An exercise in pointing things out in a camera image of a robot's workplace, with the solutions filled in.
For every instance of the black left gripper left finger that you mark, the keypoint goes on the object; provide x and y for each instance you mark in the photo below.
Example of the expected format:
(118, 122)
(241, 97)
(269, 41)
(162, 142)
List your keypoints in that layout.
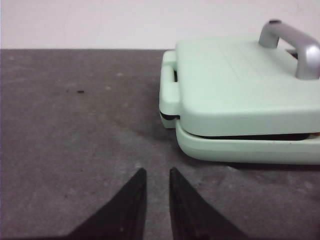
(122, 218)

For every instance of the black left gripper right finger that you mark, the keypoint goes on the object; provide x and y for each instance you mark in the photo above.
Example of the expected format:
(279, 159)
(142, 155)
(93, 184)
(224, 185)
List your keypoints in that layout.
(192, 218)

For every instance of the mint green breakfast maker lid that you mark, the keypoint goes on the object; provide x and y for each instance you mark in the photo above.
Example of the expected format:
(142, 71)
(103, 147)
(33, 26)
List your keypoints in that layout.
(245, 85)

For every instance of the mint green breakfast maker base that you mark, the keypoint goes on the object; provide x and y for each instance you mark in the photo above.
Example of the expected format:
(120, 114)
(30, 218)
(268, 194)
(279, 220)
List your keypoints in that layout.
(250, 151)

